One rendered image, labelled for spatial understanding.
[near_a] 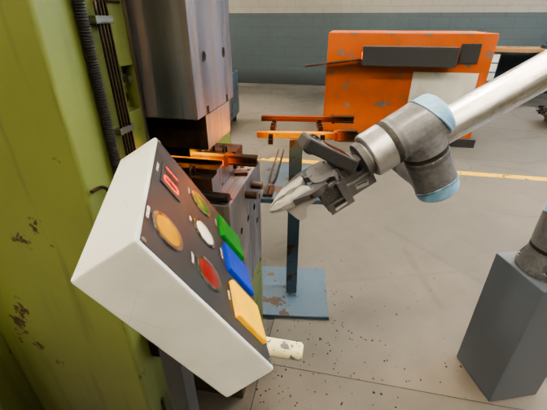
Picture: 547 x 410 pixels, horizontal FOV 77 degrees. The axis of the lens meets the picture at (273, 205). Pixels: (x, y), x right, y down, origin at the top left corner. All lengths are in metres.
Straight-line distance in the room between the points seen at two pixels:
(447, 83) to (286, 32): 4.82
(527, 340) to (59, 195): 1.55
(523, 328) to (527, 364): 0.22
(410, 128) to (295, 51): 7.98
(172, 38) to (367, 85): 3.76
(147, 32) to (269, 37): 7.83
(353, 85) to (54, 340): 4.01
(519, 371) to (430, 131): 1.25
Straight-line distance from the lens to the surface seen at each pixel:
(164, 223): 0.43
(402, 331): 1.95
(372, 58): 4.30
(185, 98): 0.90
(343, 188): 0.66
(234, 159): 1.09
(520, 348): 1.64
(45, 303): 1.10
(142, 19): 0.92
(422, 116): 0.69
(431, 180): 0.75
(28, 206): 0.91
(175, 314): 0.42
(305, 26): 8.56
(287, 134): 1.42
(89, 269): 0.39
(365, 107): 4.56
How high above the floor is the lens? 1.39
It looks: 29 degrees down
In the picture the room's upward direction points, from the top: straight up
